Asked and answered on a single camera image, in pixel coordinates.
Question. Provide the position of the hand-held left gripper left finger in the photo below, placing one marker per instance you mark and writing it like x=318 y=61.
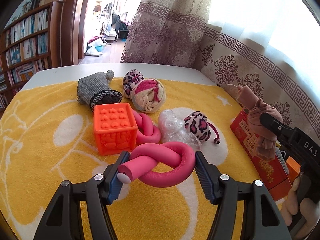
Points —
x=113 y=192

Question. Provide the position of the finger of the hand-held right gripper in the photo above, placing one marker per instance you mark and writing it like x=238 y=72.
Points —
x=275 y=126

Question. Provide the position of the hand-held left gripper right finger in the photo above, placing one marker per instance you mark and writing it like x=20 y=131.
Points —
x=206 y=177

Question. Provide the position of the light orange embossed toy cube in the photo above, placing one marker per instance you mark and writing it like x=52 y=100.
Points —
x=292 y=166

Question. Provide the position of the mauve stocking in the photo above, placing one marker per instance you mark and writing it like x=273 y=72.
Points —
x=255 y=120

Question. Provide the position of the pink foam tube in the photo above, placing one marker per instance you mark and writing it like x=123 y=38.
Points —
x=175 y=152
x=150 y=135

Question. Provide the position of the red cardboard box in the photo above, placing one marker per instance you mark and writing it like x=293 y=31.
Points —
x=265 y=170

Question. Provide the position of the leopard print pouch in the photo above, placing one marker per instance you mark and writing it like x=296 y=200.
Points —
x=197 y=127

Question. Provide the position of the red-orange bumpy toy cube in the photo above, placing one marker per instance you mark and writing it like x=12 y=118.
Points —
x=112 y=135

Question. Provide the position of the clear plastic bag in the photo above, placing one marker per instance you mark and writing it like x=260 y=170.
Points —
x=172 y=127

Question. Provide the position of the pink and cream sock roll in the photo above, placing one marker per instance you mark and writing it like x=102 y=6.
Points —
x=147 y=100

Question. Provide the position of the grey sock with striped cuff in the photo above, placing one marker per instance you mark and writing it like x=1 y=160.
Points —
x=92 y=85

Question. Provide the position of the leopard print sock roll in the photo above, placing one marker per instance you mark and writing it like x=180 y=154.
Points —
x=130 y=80

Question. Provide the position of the person's right hand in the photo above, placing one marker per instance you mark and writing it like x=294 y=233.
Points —
x=291 y=200

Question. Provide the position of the patterned sheer curtain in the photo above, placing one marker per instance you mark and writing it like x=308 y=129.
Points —
x=162 y=25
x=250 y=55

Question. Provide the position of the yellow and white towel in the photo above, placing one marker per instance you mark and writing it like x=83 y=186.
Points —
x=37 y=130

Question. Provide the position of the white bag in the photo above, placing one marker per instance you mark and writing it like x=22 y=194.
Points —
x=92 y=51

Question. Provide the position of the blue basin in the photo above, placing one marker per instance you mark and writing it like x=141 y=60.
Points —
x=99 y=48

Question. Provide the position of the rows of books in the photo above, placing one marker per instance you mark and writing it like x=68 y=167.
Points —
x=25 y=47

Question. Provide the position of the wooden bookshelf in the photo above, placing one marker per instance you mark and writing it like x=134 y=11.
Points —
x=55 y=30

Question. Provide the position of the black thermos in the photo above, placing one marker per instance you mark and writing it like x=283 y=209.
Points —
x=36 y=0

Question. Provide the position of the wooden door frame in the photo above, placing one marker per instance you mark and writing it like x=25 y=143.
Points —
x=72 y=22

